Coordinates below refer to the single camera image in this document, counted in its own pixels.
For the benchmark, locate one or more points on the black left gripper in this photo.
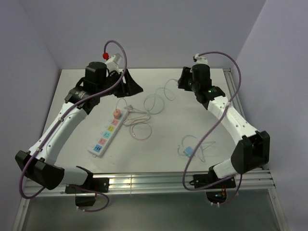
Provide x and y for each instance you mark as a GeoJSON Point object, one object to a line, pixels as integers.
{"type": "Point", "coordinates": [130, 88]}

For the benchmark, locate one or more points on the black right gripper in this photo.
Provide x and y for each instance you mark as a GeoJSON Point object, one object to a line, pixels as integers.
{"type": "Point", "coordinates": [183, 82]}

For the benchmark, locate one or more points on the white multicolour power strip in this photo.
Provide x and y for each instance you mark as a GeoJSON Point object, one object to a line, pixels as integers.
{"type": "Point", "coordinates": [103, 138]}

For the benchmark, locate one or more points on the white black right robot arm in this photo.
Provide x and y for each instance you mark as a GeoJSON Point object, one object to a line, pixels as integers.
{"type": "Point", "coordinates": [252, 148]}

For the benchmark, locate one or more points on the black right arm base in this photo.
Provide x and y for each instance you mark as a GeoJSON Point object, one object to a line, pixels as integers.
{"type": "Point", "coordinates": [219, 195]}

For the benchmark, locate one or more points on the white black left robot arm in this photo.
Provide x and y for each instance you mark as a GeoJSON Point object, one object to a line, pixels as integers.
{"type": "Point", "coordinates": [38, 163]}

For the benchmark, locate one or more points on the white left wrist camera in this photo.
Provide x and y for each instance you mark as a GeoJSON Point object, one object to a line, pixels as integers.
{"type": "Point", "coordinates": [112, 62]}

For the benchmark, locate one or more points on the aluminium side rail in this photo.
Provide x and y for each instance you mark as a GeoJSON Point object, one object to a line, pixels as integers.
{"type": "Point", "coordinates": [231, 90]}

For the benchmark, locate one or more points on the aluminium front rail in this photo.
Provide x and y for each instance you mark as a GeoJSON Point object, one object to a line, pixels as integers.
{"type": "Point", "coordinates": [149, 183]}

